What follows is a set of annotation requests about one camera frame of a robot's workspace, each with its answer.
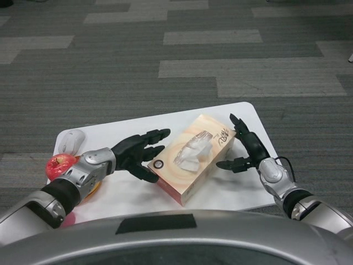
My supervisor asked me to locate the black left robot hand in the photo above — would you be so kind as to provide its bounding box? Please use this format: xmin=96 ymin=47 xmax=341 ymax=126
xmin=111 ymin=128 xmax=171 ymax=184

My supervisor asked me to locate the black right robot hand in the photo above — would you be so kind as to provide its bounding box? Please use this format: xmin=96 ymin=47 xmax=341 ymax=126
xmin=216 ymin=113 xmax=272 ymax=173

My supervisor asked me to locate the beige tissue box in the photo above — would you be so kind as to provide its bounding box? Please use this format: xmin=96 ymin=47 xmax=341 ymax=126
xmin=147 ymin=113 xmax=237 ymax=207

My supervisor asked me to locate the orange plastic plate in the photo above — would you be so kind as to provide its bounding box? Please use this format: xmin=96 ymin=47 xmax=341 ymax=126
xmin=79 ymin=179 xmax=102 ymax=204

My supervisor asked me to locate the white computer mouse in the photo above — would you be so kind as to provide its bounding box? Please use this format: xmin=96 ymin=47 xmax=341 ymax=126
xmin=59 ymin=129 xmax=86 ymax=156

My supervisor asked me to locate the red apple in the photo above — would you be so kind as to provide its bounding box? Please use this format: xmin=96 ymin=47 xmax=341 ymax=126
xmin=45 ymin=153 xmax=81 ymax=180

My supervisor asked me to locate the pink plate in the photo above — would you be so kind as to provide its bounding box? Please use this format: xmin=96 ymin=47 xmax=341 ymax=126
xmin=59 ymin=212 xmax=77 ymax=230

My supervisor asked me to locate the silver robot chest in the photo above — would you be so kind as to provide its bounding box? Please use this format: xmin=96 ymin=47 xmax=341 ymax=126
xmin=0 ymin=209 xmax=353 ymax=265

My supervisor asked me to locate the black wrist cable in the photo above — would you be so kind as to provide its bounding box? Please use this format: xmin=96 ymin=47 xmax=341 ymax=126
xmin=275 ymin=156 xmax=297 ymax=183

